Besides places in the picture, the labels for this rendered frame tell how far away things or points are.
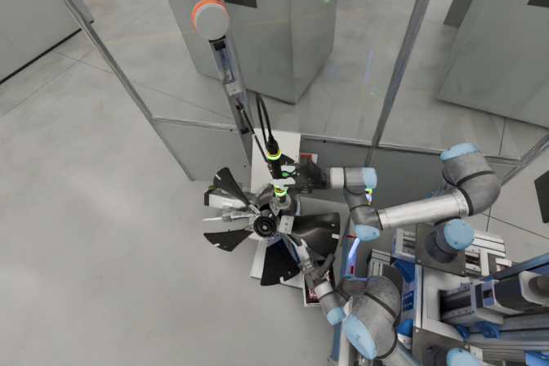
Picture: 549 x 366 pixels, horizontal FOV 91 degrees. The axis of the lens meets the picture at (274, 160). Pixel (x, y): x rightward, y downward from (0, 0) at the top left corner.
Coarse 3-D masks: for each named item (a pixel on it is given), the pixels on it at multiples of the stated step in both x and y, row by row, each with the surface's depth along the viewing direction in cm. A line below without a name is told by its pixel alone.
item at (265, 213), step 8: (264, 208) 141; (264, 216) 130; (272, 216) 132; (280, 216) 140; (256, 224) 132; (264, 224) 132; (272, 224) 131; (256, 232) 133; (264, 232) 132; (272, 232) 132
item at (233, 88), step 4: (232, 80) 139; (228, 84) 139; (232, 84) 139; (236, 84) 138; (228, 88) 137; (232, 88) 137; (236, 88) 137; (240, 88) 136; (228, 92) 136; (232, 92) 135; (236, 92) 135; (240, 92) 135; (232, 96) 135; (236, 96) 136; (240, 96) 137; (232, 100) 137; (236, 100) 138; (240, 100) 139; (244, 100) 140; (232, 104) 139; (236, 104) 140
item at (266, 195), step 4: (268, 188) 154; (272, 188) 151; (264, 192) 151; (268, 192) 148; (272, 192) 146; (260, 196) 148; (264, 196) 147; (268, 196) 145; (272, 196) 145; (260, 200) 147; (264, 200) 146; (268, 200) 145; (292, 200) 148; (260, 204) 147; (292, 204) 147; (296, 204) 154; (284, 208) 143; (288, 208) 144; (292, 208) 146; (296, 208) 152; (288, 212) 145; (292, 212) 149
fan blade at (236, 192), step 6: (222, 168) 130; (228, 168) 128; (216, 174) 135; (222, 174) 132; (228, 174) 129; (216, 180) 139; (222, 180) 135; (228, 180) 132; (234, 180) 129; (216, 186) 145; (222, 186) 141; (228, 186) 136; (234, 186) 132; (228, 192) 143; (234, 192) 135; (240, 192) 131; (240, 198) 136; (246, 198) 132; (246, 204) 140
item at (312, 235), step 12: (300, 216) 136; (312, 216) 135; (324, 216) 134; (336, 216) 132; (300, 228) 133; (312, 228) 132; (324, 228) 131; (336, 228) 130; (300, 240) 131; (312, 240) 130; (324, 240) 129; (336, 240) 129; (324, 252) 128
